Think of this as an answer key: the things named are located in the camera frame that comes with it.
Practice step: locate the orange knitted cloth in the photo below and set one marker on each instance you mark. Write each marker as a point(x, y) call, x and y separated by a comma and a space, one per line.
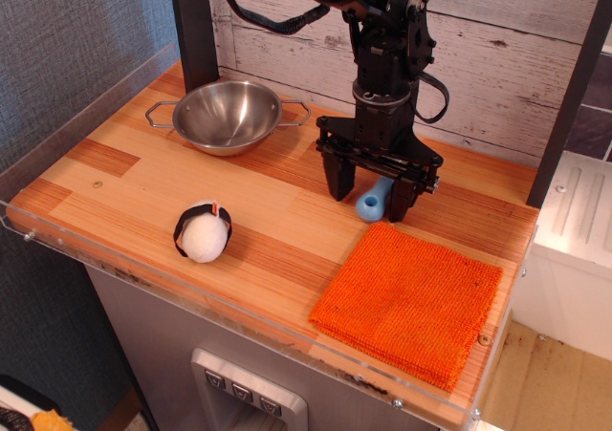
point(412, 304)

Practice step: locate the blue handled grey scoop spoon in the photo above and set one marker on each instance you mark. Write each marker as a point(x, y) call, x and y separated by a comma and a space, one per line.
point(371, 205)

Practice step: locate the clear acrylic table guard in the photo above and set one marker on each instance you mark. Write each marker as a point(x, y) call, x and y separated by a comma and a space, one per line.
point(110, 194)

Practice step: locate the white cabinet at right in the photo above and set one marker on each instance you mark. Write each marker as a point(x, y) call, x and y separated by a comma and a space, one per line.
point(565, 288)

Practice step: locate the dark right upright post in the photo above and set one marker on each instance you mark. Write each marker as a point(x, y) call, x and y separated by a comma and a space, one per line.
point(579, 80)

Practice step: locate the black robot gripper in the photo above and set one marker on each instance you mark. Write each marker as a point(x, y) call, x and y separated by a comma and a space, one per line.
point(380, 138)

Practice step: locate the yellow object bottom left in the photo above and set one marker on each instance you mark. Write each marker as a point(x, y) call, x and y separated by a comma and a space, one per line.
point(50, 421)

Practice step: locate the white plush ball black band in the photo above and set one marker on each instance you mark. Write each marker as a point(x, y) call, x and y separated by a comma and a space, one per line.
point(203, 232)

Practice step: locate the stainless steel bowl with handles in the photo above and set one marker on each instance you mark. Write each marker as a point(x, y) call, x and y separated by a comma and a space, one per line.
point(230, 118)

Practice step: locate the silver toy fridge dispenser panel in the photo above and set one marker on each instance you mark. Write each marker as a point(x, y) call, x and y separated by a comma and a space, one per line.
point(234, 398)

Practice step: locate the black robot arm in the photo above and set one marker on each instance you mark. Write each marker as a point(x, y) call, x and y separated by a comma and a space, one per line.
point(392, 47)

